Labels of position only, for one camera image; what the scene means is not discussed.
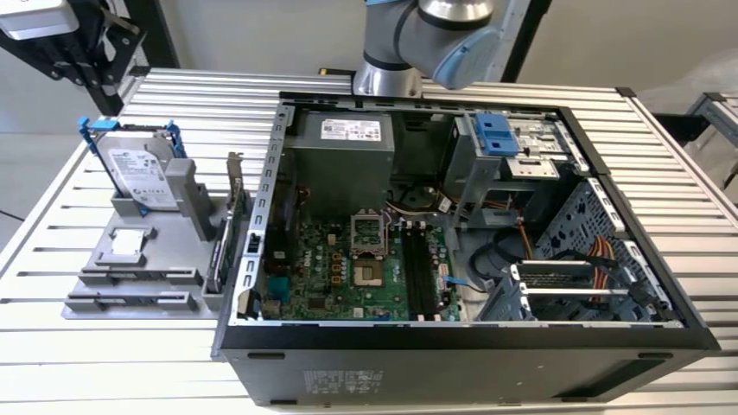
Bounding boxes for hard disk in blue carrier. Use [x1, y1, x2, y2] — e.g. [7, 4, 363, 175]
[76, 115, 186, 215]

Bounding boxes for orange red wire bundle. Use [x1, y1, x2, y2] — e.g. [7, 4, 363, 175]
[482, 194, 535, 260]

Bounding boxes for black cable loop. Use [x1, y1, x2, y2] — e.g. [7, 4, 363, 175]
[470, 233, 521, 286]

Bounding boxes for red yellow flat wire bundle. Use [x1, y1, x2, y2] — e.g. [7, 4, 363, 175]
[586, 235, 619, 291]

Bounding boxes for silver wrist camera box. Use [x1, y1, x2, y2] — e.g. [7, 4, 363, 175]
[0, 0, 80, 42]

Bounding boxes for black frame post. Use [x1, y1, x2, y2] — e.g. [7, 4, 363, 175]
[499, 0, 553, 84]
[135, 0, 182, 69]

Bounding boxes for black grey PC case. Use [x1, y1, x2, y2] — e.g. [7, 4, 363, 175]
[210, 88, 725, 407]

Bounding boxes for graphics card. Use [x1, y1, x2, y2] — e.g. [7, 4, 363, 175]
[204, 150, 255, 297]

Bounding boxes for metal drive cage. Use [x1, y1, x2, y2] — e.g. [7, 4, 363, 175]
[443, 110, 590, 228]

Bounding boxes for grey power supply unit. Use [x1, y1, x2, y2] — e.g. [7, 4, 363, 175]
[284, 110, 399, 215]

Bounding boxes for green motherboard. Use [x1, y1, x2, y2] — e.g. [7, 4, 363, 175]
[262, 211, 466, 323]

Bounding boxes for yellow black wire bundle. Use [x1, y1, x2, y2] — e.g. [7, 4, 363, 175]
[385, 185, 457, 217]

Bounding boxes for black case fan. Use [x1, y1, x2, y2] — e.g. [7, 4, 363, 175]
[268, 166, 304, 278]

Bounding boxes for silver CPU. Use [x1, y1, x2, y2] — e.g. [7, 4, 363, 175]
[108, 228, 146, 254]

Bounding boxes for perforated metal disk bay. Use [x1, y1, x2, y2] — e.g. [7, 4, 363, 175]
[478, 176, 675, 323]

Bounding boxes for blue plastic bay latch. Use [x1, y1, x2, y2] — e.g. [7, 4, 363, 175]
[473, 111, 515, 159]

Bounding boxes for black RAM slot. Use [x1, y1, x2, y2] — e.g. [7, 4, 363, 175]
[409, 220, 429, 322]
[423, 220, 445, 322]
[402, 220, 422, 322]
[417, 220, 437, 322]

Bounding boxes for grey parts rack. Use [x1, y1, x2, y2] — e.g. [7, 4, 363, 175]
[60, 157, 232, 322]

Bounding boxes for CPU socket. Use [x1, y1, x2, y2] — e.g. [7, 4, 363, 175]
[353, 258, 386, 290]

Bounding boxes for metal socket cover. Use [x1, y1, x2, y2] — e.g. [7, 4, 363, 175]
[350, 209, 386, 257]

